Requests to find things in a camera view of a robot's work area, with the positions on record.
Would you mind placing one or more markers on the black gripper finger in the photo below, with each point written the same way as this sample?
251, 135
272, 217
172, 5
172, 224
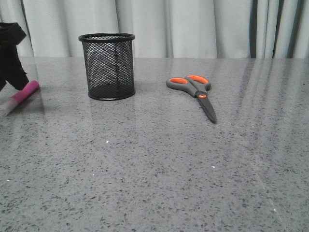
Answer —
14, 72
2, 74

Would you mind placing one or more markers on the pink highlighter pen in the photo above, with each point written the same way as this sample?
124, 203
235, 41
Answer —
20, 96

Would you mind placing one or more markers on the grey orange scissors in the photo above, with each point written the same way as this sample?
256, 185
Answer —
197, 86

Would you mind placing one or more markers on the black mesh pen cup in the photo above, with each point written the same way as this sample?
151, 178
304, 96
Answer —
108, 59

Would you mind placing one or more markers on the light grey curtain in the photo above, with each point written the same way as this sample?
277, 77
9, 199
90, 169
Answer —
165, 28

